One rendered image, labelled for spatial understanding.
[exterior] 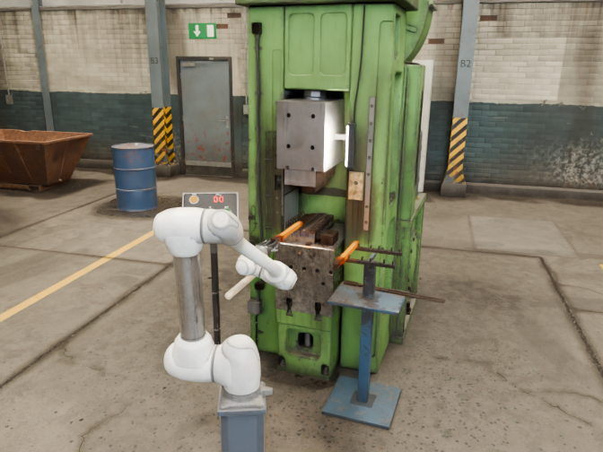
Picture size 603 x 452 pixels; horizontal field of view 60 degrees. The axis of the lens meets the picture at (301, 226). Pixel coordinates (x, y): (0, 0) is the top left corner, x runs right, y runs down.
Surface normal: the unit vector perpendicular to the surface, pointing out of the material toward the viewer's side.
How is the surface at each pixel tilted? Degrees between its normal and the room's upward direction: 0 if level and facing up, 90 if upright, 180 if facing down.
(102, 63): 88
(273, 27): 90
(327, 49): 90
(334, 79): 90
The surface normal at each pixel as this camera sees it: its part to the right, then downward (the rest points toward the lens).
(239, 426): 0.10, 0.29
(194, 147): -0.25, 0.28
